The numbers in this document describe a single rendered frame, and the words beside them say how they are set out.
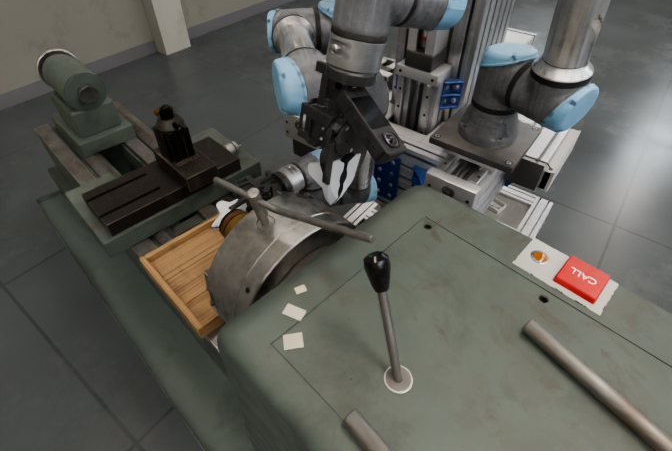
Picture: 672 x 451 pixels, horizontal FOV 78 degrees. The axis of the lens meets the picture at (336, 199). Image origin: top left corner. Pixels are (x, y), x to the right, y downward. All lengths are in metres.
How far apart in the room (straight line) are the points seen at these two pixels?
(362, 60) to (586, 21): 0.49
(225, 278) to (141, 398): 1.34
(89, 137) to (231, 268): 1.11
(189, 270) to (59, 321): 1.34
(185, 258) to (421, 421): 0.84
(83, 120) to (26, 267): 1.25
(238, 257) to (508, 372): 0.46
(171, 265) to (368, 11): 0.89
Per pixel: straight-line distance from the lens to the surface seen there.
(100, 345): 2.28
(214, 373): 1.41
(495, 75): 1.05
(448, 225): 0.75
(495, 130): 1.11
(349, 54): 0.55
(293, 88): 0.84
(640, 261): 2.83
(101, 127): 1.78
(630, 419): 0.63
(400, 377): 0.57
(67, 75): 1.71
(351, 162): 0.63
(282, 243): 0.73
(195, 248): 1.24
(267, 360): 0.59
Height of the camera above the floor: 1.77
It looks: 42 degrees down
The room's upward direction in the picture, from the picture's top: straight up
